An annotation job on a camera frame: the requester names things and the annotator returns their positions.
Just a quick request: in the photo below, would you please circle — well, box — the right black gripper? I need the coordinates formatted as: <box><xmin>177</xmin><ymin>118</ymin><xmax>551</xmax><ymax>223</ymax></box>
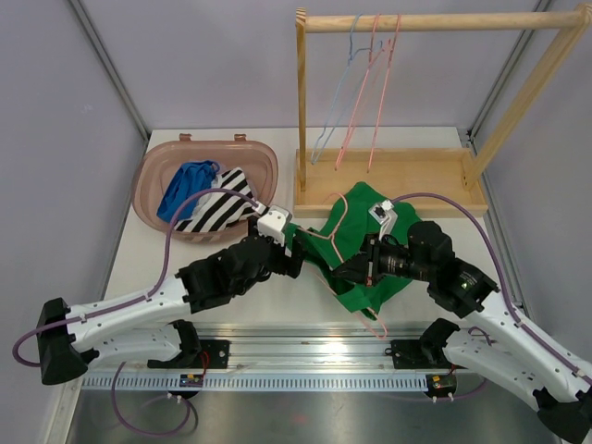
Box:
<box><xmin>333</xmin><ymin>231</ymin><xmax>435</xmax><ymax>287</ymax></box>

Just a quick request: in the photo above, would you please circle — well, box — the green tank top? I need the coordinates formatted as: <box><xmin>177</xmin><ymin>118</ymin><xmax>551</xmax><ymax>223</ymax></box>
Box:
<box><xmin>286</xmin><ymin>182</ymin><xmax>411</xmax><ymax>319</ymax></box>

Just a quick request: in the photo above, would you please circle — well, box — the pink wire hanger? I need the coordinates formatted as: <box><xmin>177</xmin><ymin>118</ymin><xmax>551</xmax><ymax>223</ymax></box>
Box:
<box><xmin>296</xmin><ymin>192</ymin><xmax>389</xmax><ymax>341</ymax></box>
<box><xmin>334</xmin><ymin>13</ymin><xmax>381</xmax><ymax>171</ymax></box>
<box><xmin>366</xmin><ymin>14</ymin><xmax>402</xmax><ymax>173</ymax></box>

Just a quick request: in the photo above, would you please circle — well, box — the black white striped tank top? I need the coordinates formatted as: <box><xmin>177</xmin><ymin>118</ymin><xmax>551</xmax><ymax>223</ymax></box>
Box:
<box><xmin>175</xmin><ymin>167</ymin><xmax>254</xmax><ymax>232</ymax></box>

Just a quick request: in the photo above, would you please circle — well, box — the blue wire hanger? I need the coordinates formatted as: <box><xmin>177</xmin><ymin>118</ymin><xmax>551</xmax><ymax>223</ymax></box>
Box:
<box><xmin>310</xmin><ymin>13</ymin><xmax>384</xmax><ymax>165</ymax></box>

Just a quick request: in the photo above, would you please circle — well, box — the blue tank top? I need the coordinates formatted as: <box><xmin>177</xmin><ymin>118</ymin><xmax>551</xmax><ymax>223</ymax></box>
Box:
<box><xmin>156</xmin><ymin>160</ymin><xmax>220</xmax><ymax>223</ymax></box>

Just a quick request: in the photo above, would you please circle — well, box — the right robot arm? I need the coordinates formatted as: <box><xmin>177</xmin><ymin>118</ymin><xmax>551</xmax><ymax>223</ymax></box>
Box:
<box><xmin>332</xmin><ymin>221</ymin><xmax>591</xmax><ymax>443</ymax></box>

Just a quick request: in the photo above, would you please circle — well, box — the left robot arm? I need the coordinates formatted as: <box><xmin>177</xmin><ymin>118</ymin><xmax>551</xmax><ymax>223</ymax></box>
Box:
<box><xmin>35</xmin><ymin>217</ymin><xmax>304</xmax><ymax>386</ymax></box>

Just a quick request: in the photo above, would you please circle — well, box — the wooden clothes rack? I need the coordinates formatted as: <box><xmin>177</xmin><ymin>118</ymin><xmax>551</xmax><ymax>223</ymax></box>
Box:
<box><xmin>294</xmin><ymin>3</ymin><xmax>591</xmax><ymax>218</ymax></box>

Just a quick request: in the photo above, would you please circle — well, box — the pink plastic basin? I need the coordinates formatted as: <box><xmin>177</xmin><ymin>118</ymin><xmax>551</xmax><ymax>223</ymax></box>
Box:
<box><xmin>132</xmin><ymin>133</ymin><xmax>278</xmax><ymax>243</ymax></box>

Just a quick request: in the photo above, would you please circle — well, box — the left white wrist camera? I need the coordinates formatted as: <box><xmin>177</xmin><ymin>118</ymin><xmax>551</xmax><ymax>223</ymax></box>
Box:
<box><xmin>255</xmin><ymin>203</ymin><xmax>292</xmax><ymax>245</ymax></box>

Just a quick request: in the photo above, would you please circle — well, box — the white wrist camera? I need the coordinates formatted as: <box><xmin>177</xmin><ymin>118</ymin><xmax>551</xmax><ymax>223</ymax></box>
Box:
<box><xmin>368</xmin><ymin>200</ymin><xmax>398</xmax><ymax>241</ymax></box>
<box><xmin>255</xmin><ymin>203</ymin><xmax>292</xmax><ymax>245</ymax></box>

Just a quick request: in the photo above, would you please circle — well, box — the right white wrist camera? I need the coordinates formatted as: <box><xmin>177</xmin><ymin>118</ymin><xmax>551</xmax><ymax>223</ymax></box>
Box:
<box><xmin>368</xmin><ymin>200</ymin><xmax>398</xmax><ymax>241</ymax></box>

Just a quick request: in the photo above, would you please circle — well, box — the aluminium mounting rail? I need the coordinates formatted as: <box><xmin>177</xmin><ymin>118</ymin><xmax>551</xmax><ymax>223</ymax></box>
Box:
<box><xmin>62</xmin><ymin>321</ymin><xmax>566</xmax><ymax>374</ymax></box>

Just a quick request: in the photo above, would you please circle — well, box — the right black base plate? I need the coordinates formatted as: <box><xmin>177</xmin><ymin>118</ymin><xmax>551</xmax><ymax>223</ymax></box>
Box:
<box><xmin>389</xmin><ymin>339</ymin><xmax>432</xmax><ymax>370</ymax></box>

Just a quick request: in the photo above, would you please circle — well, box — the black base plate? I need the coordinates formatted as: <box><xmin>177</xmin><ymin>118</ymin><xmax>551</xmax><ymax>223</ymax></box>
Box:
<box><xmin>147</xmin><ymin>339</ymin><xmax>231</xmax><ymax>370</ymax></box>
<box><xmin>389</xmin><ymin>339</ymin><xmax>432</xmax><ymax>370</ymax></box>

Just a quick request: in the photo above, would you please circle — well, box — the white slotted cable duct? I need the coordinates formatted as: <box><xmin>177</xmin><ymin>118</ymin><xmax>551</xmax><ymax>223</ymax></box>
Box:
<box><xmin>81</xmin><ymin>372</ymin><xmax>427</xmax><ymax>392</ymax></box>

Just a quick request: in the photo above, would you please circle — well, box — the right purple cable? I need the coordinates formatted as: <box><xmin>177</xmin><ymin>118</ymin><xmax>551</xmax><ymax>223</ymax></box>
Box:
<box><xmin>378</xmin><ymin>192</ymin><xmax>592</xmax><ymax>402</ymax></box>

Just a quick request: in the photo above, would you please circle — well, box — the purple cable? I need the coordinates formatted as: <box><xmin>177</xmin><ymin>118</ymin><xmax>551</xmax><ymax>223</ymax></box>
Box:
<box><xmin>378</xmin><ymin>192</ymin><xmax>592</xmax><ymax>402</ymax></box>
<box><xmin>11</xmin><ymin>188</ymin><xmax>265</xmax><ymax>438</ymax></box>

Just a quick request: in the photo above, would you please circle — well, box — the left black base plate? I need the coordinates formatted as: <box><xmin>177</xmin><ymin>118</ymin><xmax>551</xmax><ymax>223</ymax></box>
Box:
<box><xmin>147</xmin><ymin>339</ymin><xmax>231</xmax><ymax>370</ymax></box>

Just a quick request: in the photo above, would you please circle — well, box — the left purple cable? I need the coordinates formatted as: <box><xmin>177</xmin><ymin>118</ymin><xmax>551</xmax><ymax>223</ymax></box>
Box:
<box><xmin>11</xmin><ymin>188</ymin><xmax>265</xmax><ymax>438</ymax></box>

